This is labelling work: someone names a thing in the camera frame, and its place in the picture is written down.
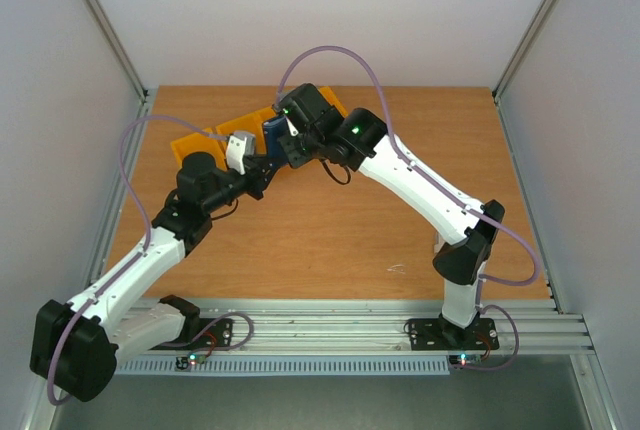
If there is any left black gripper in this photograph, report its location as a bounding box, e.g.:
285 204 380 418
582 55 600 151
203 153 283 214

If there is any blue card holder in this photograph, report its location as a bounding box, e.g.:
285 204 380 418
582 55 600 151
262 116 288 167

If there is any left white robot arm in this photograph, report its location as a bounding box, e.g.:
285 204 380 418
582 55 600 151
30 152 277 405

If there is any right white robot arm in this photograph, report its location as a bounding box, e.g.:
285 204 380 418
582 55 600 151
273 83 504 349

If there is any beige card holder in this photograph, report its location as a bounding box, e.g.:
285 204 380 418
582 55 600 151
433 233 442 253

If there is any yellow bin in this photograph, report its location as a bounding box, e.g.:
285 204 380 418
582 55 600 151
170 127 227 170
319 86 348 117
254 107 277 126
215 112 266 154

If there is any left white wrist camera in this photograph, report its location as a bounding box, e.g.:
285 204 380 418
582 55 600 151
225 130 256 175

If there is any aluminium rail frame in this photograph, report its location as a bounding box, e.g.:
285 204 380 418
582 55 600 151
191 298 594 356

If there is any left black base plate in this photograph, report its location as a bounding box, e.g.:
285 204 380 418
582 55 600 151
155 318 233 351

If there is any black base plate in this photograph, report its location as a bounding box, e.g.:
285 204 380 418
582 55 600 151
403 317 500 351
155 318 233 351

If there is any grey slotted cable duct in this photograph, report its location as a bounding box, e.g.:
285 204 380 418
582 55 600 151
116 355 449 377

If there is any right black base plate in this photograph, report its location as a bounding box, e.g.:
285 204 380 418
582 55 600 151
403 317 500 351

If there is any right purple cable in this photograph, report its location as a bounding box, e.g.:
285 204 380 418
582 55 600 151
277 44 542 376

